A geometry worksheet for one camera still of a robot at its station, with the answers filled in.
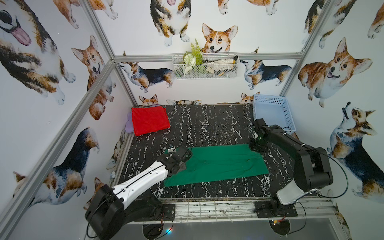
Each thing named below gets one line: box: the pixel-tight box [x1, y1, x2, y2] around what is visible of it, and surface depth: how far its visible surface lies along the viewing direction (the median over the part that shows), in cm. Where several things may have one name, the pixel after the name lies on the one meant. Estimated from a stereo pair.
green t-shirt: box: [163, 144, 270, 187], surface depth 91 cm
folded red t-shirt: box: [131, 106, 171, 137], surface depth 109 cm
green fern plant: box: [183, 38, 204, 67], surface depth 83 cm
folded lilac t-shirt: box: [125, 112, 134, 134], surface depth 109 cm
